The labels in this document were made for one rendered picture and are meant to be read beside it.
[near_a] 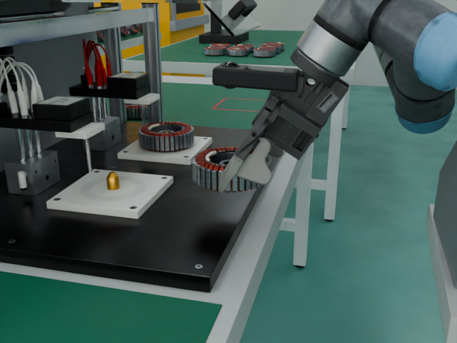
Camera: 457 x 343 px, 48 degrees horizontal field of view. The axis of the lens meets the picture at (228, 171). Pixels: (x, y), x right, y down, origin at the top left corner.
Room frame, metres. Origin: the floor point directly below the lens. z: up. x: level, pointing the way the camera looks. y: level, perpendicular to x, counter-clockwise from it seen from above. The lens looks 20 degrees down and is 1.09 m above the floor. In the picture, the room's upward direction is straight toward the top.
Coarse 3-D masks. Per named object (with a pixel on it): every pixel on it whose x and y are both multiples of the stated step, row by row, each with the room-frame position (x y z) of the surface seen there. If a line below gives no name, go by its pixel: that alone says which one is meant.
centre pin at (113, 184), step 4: (112, 172) 0.76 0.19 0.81; (108, 176) 0.75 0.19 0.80; (112, 176) 0.75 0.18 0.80; (116, 176) 0.76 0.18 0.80; (108, 180) 0.75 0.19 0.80; (112, 180) 0.75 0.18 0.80; (116, 180) 0.75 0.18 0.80; (108, 184) 0.75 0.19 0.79; (112, 184) 0.75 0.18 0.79; (116, 184) 0.75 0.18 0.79; (108, 188) 0.75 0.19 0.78; (112, 188) 0.75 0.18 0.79; (116, 188) 0.75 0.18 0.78
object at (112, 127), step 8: (104, 120) 1.03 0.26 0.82; (112, 120) 1.03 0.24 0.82; (112, 128) 1.02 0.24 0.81; (96, 136) 0.99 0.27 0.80; (104, 136) 0.99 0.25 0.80; (112, 136) 1.02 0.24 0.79; (120, 136) 1.06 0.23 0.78; (96, 144) 0.99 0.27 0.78; (104, 144) 0.99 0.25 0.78; (112, 144) 1.02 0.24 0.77
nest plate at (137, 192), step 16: (96, 176) 0.81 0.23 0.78; (128, 176) 0.81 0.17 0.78; (144, 176) 0.81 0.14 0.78; (160, 176) 0.81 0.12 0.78; (64, 192) 0.74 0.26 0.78; (80, 192) 0.74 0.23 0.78; (96, 192) 0.74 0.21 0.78; (112, 192) 0.74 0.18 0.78; (128, 192) 0.74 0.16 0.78; (144, 192) 0.74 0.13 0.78; (160, 192) 0.76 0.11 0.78; (48, 208) 0.70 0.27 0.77; (64, 208) 0.70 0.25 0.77; (80, 208) 0.69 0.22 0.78; (96, 208) 0.68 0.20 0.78; (112, 208) 0.68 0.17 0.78; (128, 208) 0.68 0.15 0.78; (144, 208) 0.69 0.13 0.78
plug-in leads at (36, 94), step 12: (0, 60) 0.78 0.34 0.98; (12, 60) 0.80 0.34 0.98; (0, 72) 0.78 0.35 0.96; (0, 84) 0.79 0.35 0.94; (24, 84) 0.81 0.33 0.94; (36, 84) 0.80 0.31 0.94; (0, 96) 0.79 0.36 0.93; (12, 96) 0.78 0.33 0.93; (24, 96) 0.81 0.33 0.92; (36, 96) 0.79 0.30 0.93; (0, 108) 0.78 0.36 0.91; (12, 108) 0.78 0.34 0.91; (24, 108) 0.76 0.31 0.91
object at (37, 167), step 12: (36, 156) 0.80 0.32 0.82; (48, 156) 0.80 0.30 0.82; (12, 168) 0.76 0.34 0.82; (24, 168) 0.76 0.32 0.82; (36, 168) 0.76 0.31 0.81; (48, 168) 0.80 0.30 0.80; (12, 180) 0.76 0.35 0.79; (36, 180) 0.76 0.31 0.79; (48, 180) 0.79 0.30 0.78; (12, 192) 0.76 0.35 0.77; (24, 192) 0.76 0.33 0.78; (36, 192) 0.76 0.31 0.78
